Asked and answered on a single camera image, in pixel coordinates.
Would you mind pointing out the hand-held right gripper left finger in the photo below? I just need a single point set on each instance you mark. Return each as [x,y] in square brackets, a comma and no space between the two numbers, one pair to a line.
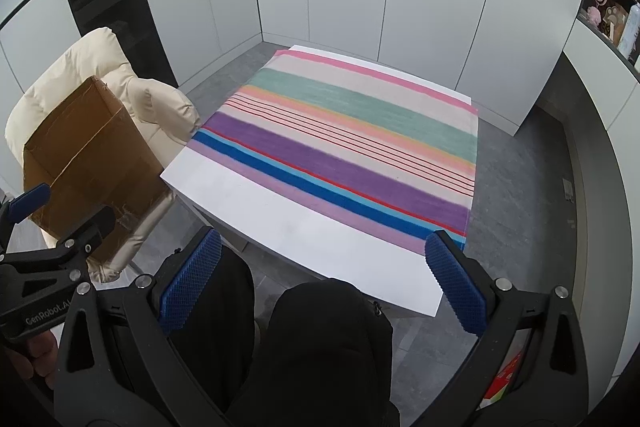
[192,279]

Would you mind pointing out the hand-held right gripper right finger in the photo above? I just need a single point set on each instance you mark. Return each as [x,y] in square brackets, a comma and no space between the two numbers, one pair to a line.
[455,289]

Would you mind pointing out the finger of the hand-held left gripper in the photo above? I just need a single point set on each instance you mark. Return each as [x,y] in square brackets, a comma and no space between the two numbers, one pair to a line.
[30,202]
[90,229]

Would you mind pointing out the brown cardboard box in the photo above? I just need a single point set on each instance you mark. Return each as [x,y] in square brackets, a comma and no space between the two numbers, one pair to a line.
[90,147]

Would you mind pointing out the person's left hand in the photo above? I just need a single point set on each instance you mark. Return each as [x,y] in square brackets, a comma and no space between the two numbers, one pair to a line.
[40,354]

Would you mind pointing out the red orange packet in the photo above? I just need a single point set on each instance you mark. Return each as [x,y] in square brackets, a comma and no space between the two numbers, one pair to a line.
[505,379]

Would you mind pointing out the white table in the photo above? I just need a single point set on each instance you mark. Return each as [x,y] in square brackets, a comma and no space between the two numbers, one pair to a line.
[300,232]

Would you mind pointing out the cream padded chair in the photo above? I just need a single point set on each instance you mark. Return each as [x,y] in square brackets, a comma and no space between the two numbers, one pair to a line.
[90,57]

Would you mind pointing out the striped colourful cloth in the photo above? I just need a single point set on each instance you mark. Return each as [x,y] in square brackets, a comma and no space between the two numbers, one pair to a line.
[350,132]

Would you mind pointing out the white curved cabinet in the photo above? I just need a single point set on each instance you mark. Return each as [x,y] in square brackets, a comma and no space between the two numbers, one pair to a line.
[600,72]

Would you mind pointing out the pink pompom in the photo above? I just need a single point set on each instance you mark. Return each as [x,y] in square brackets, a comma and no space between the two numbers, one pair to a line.
[594,15]

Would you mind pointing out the brown paper bag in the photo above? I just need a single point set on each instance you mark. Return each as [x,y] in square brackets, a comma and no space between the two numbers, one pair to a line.
[614,22]

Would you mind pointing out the pale blue packet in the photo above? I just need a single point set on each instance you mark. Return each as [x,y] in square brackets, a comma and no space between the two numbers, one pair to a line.
[631,32]

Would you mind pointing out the wall outlet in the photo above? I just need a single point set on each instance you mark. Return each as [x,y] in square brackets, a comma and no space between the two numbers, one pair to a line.
[568,189]

